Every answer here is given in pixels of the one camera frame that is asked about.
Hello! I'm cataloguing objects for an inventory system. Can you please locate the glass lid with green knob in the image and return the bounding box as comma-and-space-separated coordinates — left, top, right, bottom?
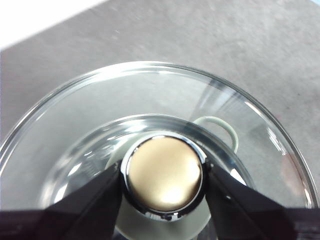
0, 60, 316, 240

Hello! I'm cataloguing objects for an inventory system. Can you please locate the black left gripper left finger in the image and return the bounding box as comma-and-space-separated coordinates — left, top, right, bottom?
0, 165, 124, 240

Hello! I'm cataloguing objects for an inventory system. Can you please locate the pale green electric cooking pot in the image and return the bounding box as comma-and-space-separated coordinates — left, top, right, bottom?
67, 113, 256, 208

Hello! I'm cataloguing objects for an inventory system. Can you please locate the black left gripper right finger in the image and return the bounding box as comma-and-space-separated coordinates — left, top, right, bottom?
206, 165, 320, 240

